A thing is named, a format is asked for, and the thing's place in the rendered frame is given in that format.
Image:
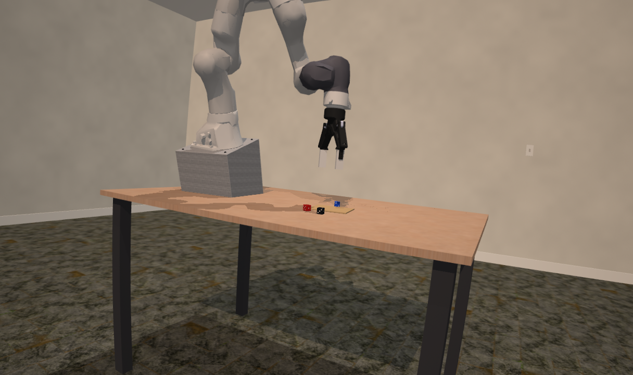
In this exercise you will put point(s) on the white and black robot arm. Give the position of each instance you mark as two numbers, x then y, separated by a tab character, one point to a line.
221	131

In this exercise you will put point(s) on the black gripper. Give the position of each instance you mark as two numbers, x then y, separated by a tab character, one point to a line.
334	127

